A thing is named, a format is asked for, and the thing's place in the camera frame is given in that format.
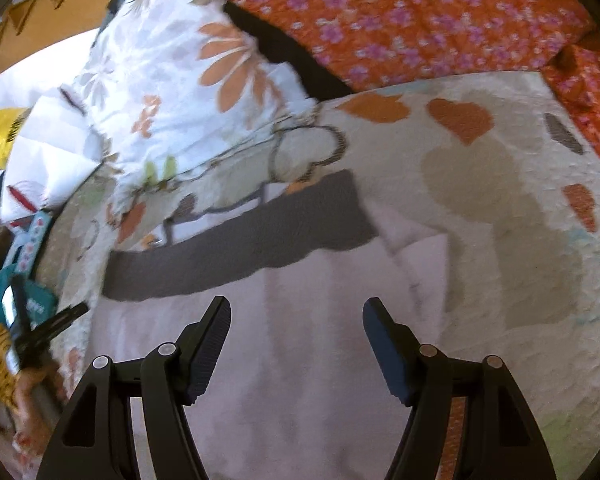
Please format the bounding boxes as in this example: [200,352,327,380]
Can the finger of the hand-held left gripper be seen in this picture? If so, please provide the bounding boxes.
[27,301,90,358]

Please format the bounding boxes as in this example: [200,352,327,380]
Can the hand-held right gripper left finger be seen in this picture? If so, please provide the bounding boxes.
[36,296,232,480]

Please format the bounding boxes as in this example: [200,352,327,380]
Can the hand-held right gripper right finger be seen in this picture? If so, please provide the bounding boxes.
[362,297,558,480]

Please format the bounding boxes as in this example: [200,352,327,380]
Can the pink pants with grey waistband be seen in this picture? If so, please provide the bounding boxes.
[87,170,461,480]

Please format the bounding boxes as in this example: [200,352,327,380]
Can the person's left hand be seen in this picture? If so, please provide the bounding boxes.
[12,360,68,441]

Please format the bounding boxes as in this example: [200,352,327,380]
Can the white heart-patterned quilt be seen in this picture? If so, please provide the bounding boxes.
[55,72,600,480]

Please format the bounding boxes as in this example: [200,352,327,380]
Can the white floral pillow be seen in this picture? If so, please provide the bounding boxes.
[0,0,321,251]

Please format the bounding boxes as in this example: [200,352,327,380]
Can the orange floral bedsheet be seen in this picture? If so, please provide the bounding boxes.
[225,0,600,96]

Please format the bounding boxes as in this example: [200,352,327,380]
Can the blue patterned strap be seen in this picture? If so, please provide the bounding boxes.
[7,211,53,281]

